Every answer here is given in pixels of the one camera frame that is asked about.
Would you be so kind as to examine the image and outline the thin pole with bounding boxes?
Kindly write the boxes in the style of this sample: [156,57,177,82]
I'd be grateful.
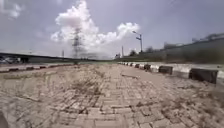
[120,45,125,59]

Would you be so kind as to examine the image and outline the trees and bushes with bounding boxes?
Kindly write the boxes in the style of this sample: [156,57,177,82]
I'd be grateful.
[114,45,158,62]

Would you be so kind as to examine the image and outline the street lamp pole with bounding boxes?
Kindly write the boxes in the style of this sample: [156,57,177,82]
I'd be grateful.
[131,30,144,54]

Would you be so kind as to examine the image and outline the grey brick paved path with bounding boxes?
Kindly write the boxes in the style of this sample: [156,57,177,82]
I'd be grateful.
[0,63,224,128]

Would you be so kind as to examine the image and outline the lattice power pylon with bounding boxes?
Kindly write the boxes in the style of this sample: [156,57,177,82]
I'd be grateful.
[71,27,85,61]

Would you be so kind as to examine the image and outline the elevated road bridge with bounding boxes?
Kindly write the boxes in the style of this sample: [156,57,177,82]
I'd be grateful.
[0,52,111,65]

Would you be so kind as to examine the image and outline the low weathered kerb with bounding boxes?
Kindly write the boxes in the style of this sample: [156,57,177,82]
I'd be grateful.
[0,63,78,74]

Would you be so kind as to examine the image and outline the black and white striped kerb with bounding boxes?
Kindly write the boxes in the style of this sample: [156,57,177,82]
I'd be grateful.
[117,61,224,85]

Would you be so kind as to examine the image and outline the long grey wall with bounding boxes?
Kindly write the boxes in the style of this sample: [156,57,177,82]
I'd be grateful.
[116,33,224,65]

